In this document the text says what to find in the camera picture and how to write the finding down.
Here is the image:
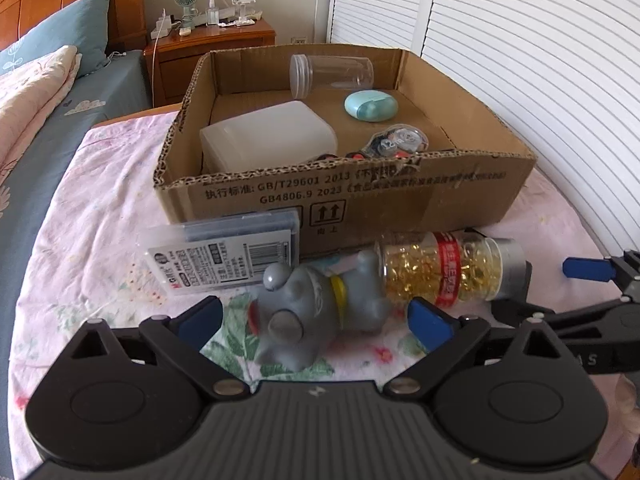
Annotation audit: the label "blue bed sheet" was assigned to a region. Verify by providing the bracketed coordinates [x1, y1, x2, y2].
[1, 50, 151, 478]

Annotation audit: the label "pink folded quilt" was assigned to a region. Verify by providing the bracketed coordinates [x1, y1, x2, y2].
[0, 46, 82, 182]

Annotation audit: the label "clear spray bottle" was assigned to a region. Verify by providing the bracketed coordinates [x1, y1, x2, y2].
[206, 0, 219, 26]

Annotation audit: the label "black plate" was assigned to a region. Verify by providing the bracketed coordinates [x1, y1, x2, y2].
[463, 228, 552, 326]

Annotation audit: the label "capsule bottle silver cap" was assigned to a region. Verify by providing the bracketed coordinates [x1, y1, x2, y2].
[374, 231, 528, 309]

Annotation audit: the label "white power strip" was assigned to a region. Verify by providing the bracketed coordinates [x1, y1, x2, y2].
[150, 11, 174, 41]

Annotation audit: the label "clear plastic jar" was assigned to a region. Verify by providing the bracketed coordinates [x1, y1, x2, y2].
[290, 54, 374, 100]

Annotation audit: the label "blue pillow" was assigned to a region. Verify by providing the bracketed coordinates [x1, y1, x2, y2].
[1, 0, 111, 77]

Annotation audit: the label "wooden nightstand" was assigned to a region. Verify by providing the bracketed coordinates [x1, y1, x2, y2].
[143, 20, 277, 107]

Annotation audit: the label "pink floral cloth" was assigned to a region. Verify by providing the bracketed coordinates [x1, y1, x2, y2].
[6, 109, 637, 478]

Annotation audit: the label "teal oval case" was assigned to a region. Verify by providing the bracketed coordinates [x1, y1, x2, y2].
[344, 90, 399, 122]

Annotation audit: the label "correction tape dispenser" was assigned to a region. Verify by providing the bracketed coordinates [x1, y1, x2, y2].
[361, 124, 428, 158]

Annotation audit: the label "white phone stand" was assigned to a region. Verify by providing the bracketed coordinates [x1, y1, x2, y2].
[231, 0, 256, 26]

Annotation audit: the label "black cube red buttons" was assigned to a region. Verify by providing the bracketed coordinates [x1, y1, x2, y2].
[317, 151, 368, 162]

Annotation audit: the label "white translucent plastic box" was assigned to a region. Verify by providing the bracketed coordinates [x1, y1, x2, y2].
[200, 101, 337, 174]

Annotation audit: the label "small green desk fan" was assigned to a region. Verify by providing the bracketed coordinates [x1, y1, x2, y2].
[175, 0, 196, 29]

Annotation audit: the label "clear pen refill case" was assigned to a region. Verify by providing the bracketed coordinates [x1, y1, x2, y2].
[138, 208, 300, 296]

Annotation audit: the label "brown cardboard box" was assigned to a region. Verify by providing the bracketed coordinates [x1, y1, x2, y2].
[153, 44, 537, 256]

